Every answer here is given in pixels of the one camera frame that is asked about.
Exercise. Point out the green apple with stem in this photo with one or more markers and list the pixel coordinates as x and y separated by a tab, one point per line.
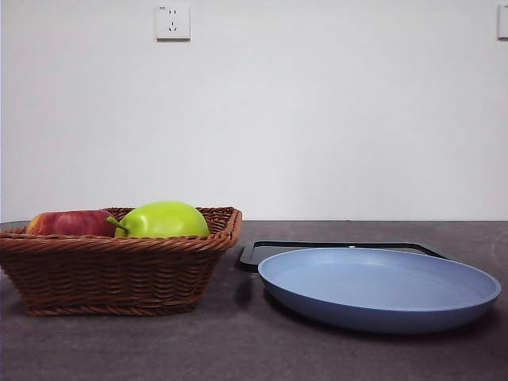
166	220

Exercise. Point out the red apple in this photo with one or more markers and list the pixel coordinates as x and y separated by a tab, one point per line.
67	223

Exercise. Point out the blue round plate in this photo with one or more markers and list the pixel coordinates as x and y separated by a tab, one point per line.
377	285

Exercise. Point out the black flat tray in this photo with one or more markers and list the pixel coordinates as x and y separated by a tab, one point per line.
248	260

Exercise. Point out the brown woven wicker basket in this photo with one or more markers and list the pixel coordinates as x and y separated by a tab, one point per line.
111	274

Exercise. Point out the white wall socket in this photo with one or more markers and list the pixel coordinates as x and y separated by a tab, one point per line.
503	23
173	23

